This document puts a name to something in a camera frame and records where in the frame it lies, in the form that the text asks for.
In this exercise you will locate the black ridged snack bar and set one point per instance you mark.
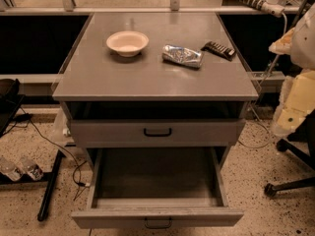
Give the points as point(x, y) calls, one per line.
point(219, 50)

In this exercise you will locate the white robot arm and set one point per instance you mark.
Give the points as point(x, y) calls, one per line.
point(297, 98)

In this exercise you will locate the black chair at left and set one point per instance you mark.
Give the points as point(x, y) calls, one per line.
point(10, 102)

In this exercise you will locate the white power strip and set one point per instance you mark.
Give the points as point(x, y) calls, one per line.
point(272, 7)

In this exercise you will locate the left clear water bottle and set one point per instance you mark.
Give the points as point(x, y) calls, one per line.
point(10, 169)

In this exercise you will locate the right clear water bottle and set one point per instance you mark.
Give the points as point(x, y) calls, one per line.
point(31, 168)

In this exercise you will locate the clear water bottle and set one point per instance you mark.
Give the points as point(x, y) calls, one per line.
point(10, 169)
point(31, 168)

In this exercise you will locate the white paper bowl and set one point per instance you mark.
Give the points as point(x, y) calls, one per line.
point(127, 43)

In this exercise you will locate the grey drawer cabinet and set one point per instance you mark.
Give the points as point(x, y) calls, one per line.
point(99, 84)

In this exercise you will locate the crushed silver foil bag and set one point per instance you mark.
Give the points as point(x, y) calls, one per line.
point(182, 56)

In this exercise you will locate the black office chair base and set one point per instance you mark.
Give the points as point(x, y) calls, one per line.
point(296, 176)

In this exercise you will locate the grey drawer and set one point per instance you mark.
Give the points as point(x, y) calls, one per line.
point(155, 133)
point(157, 188)

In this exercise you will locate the black metal floor stand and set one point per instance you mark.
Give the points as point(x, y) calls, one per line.
point(49, 177)

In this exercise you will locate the grey top drawer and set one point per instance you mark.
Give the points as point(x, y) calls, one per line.
point(155, 133)

